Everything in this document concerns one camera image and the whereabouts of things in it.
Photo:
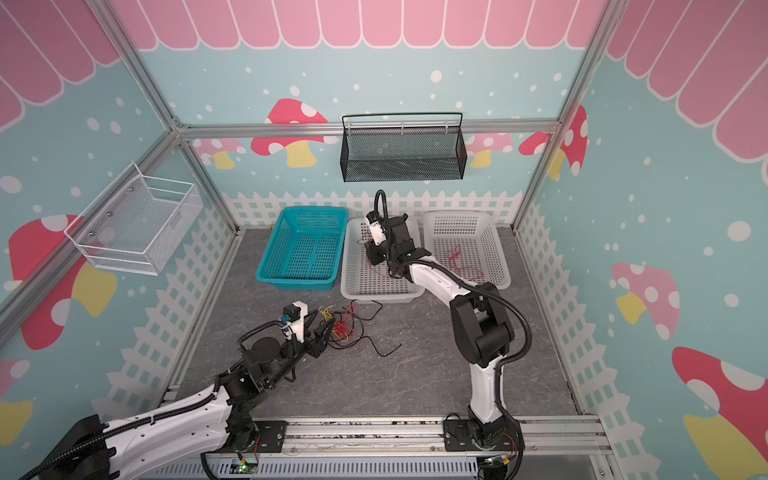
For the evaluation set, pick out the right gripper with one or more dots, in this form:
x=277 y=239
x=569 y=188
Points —
x=380 y=252

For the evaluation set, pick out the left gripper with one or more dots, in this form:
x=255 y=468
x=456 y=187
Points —
x=321 y=341

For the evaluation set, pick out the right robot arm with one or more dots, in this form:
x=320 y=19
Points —
x=489 y=331

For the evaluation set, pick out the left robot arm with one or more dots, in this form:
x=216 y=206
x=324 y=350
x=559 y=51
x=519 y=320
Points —
x=219 y=416

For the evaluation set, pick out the middle white plastic basket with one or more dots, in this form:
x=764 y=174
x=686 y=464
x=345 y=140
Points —
x=365 y=283

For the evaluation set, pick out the white plastic basket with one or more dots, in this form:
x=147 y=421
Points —
x=467 y=242
x=365 y=283

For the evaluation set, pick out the teal plastic basket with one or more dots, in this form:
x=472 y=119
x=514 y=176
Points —
x=305 y=248

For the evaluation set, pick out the right white plastic basket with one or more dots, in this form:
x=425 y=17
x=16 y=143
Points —
x=467 y=242

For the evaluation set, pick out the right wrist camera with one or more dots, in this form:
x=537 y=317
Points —
x=377 y=230

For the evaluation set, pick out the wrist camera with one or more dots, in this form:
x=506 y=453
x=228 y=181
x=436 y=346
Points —
x=293 y=320
x=377 y=230

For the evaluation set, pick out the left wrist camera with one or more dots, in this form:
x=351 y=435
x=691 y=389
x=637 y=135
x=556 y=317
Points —
x=293 y=320

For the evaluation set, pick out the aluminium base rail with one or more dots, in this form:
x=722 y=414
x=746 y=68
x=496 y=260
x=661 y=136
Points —
x=437 y=446

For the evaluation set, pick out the black wire mesh wall basket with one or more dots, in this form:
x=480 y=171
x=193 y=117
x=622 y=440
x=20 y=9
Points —
x=401 y=147

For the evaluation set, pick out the white wire mesh wall basket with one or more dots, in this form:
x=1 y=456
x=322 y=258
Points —
x=137 y=226

